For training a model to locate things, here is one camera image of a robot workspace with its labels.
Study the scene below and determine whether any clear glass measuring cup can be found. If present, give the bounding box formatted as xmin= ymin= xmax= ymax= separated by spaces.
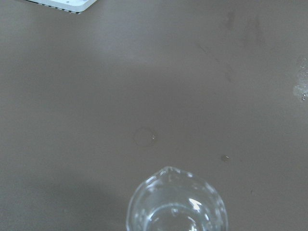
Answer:
xmin=126 ymin=166 xmax=229 ymax=231

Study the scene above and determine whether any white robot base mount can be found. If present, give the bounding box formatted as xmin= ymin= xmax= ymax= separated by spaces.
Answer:
xmin=30 ymin=0 xmax=96 ymax=13

